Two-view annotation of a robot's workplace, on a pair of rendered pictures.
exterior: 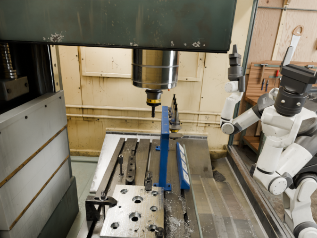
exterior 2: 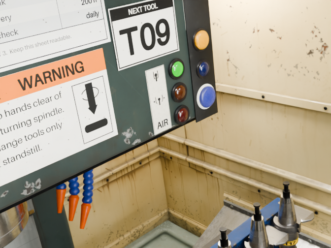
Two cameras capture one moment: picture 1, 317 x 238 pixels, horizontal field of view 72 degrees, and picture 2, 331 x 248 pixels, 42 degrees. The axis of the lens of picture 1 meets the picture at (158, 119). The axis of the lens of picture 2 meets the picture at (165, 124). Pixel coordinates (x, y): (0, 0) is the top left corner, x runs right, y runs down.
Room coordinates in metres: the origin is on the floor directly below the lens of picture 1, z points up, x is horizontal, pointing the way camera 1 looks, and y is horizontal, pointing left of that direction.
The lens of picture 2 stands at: (0.62, -0.59, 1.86)
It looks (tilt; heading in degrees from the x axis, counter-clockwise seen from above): 22 degrees down; 50
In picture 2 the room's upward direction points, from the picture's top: 8 degrees counter-clockwise
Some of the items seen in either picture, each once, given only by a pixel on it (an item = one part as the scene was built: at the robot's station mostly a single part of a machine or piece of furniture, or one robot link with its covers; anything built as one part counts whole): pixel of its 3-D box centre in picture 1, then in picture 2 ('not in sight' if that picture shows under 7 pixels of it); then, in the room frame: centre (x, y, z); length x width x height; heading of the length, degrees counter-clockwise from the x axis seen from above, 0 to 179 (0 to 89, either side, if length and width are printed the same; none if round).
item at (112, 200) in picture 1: (101, 205); not in sight; (0.75, 0.23, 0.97); 0.13 x 0.03 x 0.15; 90
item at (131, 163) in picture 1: (130, 171); not in sight; (1.07, 0.14, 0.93); 0.26 x 0.05 x 0.06; 5
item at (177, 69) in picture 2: not in sight; (177, 69); (0.99, -0.19, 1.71); 0.02 x 0.01 x 0.02; 0
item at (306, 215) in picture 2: not in sight; (299, 214); (1.42, -0.09, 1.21); 0.07 x 0.05 x 0.01; 90
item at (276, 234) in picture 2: not in sight; (273, 235); (1.31, -0.09, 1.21); 0.07 x 0.05 x 0.01; 90
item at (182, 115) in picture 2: not in sight; (182, 114); (0.99, -0.19, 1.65); 0.02 x 0.01 x 0.02; 0
